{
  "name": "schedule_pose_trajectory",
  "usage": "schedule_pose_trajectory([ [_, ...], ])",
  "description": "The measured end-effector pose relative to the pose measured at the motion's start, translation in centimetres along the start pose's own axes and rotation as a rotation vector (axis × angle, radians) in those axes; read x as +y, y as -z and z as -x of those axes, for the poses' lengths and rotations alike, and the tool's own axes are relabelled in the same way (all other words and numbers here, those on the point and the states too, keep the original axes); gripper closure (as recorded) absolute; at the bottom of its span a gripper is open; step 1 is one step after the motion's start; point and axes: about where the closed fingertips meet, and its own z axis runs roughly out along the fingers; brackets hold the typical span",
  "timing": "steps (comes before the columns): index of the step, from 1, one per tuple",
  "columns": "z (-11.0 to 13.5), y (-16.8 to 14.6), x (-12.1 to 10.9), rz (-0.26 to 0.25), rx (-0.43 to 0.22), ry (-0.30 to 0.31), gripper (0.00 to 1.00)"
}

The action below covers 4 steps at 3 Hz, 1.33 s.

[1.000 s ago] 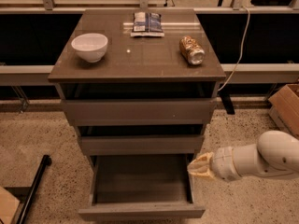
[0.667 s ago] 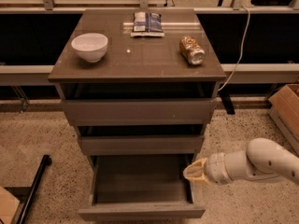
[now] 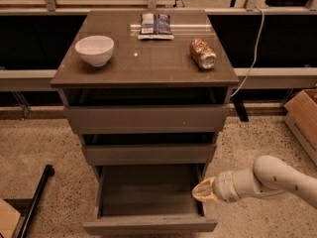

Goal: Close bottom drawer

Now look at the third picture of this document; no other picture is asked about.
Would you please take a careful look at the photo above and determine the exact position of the wooden board corner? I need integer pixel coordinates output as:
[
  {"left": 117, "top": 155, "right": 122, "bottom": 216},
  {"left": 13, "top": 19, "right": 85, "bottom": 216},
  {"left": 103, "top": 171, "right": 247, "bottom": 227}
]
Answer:
[{"left": 0, "top": 198, "right": 21, "bottom": 238}]

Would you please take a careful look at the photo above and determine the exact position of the grey drawer cabinet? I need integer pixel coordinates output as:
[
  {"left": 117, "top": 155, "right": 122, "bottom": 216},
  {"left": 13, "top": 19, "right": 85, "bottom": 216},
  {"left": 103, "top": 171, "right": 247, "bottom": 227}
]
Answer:
[{"left": 50, "top": 9, "right": 240, "bottom": 183}]

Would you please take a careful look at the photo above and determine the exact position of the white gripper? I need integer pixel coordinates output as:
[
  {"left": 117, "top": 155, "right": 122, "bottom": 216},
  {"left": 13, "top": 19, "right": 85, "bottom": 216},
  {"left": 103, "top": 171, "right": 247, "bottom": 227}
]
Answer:
[{"left": 192, "top": 171, "right": 241, "bottom": 203}]

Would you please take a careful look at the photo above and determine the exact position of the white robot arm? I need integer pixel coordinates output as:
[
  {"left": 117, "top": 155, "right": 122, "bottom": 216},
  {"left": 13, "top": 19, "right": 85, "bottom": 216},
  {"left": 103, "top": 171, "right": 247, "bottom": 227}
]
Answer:
[{"left": 192, "top": 156, "right": 317, "bottom": 208}]

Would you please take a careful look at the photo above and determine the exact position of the grey drawer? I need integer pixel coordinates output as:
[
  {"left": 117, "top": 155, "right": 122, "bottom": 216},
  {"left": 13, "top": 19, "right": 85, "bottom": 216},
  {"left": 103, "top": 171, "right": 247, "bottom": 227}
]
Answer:
[
  {"left": 83, "top": 164, "right": 217, "bottom": 235},
  {"left": 64, "top": 105, "right": 228, "bottom": 134},
  {"left": 82, "top": 144, "right": 216, "bottom": 166}
]

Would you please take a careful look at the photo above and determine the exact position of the black metal leg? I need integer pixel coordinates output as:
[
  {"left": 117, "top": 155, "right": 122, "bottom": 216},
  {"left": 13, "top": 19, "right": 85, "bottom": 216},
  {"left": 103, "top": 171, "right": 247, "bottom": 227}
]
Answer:
[{"left": 17, "top": 165, "right": 54, "bottom": 238}]

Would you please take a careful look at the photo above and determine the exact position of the cardboard box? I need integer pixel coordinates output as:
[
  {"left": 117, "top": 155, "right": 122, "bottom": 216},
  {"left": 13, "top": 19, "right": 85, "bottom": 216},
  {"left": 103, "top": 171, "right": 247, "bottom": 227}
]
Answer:
[{"left": 284, "top": 89, "right": 317, "bottom": 166}]

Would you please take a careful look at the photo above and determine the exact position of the white ceramic bowl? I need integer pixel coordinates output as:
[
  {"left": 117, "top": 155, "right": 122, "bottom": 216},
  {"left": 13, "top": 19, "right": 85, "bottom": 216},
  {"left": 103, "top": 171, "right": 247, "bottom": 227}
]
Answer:
[{"left": 75, "top": 36, "right": 114, "bottom": 66}]

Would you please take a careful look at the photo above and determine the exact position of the white cable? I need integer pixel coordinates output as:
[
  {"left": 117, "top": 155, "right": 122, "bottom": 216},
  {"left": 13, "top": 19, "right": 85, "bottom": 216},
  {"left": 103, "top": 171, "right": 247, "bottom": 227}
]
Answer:
[{"left": 230, "top": 6, "right": 266, "bottom": 98}]

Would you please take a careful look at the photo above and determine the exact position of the blue white snack bag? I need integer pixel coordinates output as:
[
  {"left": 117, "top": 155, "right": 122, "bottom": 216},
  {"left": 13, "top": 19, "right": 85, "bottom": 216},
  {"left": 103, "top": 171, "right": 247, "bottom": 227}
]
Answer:
[{"left": 138, "top": 13, "right": 174, "bottom": 40}]

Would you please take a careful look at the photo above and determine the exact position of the crushed golden can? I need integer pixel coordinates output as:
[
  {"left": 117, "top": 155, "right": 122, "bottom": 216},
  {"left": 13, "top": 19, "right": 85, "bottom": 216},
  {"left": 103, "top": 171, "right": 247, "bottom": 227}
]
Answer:
[{"left": 189, "top": 38, "right": 217, "bottom": 69}]

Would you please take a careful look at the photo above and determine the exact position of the grey middle drawer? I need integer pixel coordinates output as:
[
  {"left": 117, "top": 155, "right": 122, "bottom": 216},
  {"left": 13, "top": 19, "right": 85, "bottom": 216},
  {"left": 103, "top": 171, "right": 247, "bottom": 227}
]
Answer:
[{"left": 82, "top": 144, "right": 216, "bottom": 166}]

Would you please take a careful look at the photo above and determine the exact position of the grey top drawer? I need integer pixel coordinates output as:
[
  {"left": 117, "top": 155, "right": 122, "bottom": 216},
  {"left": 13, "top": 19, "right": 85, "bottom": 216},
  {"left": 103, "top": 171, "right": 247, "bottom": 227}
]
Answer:
[{"left": 64, "top": 105, "right": 228, "bottom": 134}]

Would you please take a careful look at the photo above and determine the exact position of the grey bottom drawer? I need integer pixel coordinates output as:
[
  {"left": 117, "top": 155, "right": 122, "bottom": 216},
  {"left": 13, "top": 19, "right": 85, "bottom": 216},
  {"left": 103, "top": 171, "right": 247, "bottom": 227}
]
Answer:
[{"left": 83, "top": 164, "right": 217, "bottom": 235}]

